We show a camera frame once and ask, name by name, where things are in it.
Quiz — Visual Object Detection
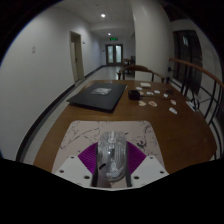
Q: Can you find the wooden armchair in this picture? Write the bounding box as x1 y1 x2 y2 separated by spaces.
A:
116 64 168 84

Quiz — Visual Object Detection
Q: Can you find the open side door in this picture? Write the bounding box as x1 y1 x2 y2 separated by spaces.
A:
69 30 86 83

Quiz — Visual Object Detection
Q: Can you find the black railing with wooden handrail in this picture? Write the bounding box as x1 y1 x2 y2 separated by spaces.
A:
168 57 224 161

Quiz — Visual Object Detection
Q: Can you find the glass double door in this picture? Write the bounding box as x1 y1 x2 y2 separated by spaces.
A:
105 43 124 65

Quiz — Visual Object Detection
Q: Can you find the white notepad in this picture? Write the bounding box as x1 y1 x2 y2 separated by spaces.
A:
185 100 198 113

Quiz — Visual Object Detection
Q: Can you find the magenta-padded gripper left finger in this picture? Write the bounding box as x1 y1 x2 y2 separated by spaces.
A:
53 142 101 188

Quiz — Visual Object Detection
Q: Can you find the black closed laptop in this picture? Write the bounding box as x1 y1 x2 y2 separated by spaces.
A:
66 81 128 113

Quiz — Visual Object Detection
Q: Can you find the white marble-print mouse pad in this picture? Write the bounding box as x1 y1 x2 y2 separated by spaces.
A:
51 120 165 174

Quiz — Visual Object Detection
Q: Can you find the small black box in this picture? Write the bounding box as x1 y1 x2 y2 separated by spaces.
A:
128 89 141 101

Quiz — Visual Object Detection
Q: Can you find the dark framed window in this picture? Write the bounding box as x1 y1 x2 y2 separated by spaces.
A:
173 30 203 94

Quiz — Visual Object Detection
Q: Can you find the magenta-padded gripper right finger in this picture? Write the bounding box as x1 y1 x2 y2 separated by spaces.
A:
123 139 170 188

